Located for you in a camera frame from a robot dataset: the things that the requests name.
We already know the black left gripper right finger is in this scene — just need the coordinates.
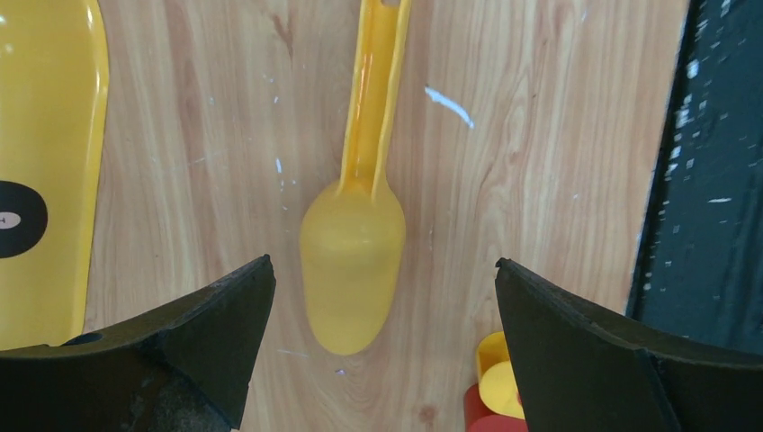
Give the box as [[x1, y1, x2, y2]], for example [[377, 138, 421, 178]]
[[495, 258, 762, 431]]

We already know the yellow double pet bowl tray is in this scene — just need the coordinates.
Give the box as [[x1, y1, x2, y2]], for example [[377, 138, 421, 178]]
[[1, 1, 109, 350]]

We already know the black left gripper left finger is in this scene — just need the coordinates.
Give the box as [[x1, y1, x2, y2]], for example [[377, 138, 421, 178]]
[[1, 255, 276, 431]]

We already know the yellow plastic scoop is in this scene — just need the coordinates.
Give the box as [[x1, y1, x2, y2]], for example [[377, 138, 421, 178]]
[[300, 1, 411, 356]]

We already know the red yellow green toy block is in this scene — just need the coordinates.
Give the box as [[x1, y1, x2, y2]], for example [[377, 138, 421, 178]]
[[463, 331, 529, 432]]

